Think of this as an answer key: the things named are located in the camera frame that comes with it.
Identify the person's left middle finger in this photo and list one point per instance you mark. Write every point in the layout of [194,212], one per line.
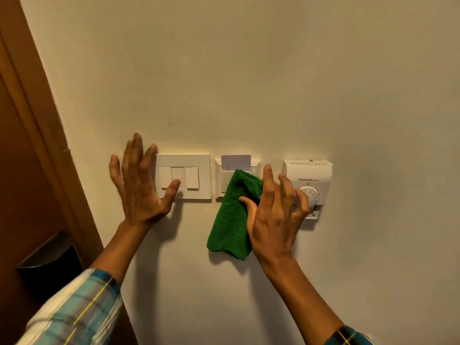
[137,152]

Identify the person's left little finger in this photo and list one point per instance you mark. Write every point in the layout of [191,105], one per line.
[115,172]

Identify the white dial thermostat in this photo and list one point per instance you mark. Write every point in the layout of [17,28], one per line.
[318,176]

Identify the person's right thumb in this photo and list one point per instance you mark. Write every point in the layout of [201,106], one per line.
[249,208]

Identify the person's left hand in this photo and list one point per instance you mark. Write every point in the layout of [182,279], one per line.
[138,195]

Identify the brown wooden door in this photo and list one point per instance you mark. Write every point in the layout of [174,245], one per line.
[21,197]

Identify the person's right hand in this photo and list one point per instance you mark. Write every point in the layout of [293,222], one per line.
[273,226]

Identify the green microfiber cloth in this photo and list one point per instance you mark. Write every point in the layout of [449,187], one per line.
[231,219]

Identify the white key card holder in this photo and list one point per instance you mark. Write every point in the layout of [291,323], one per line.
[220,183]

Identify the white wall switch panel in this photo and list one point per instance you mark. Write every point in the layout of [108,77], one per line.
[194,165]

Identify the person's right middle finger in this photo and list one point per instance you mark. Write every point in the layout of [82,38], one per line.
[288,192]

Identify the person's left forearm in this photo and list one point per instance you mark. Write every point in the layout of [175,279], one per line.
[104,269]

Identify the person's left thumb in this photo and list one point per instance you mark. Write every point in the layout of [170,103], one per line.
[171,192]

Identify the brown wooden door frame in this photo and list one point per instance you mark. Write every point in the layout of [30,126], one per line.
[43,114]

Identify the white key card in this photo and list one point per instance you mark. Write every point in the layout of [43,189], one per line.
[236,163]

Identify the person's right forearm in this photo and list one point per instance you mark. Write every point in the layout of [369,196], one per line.
[305,305]

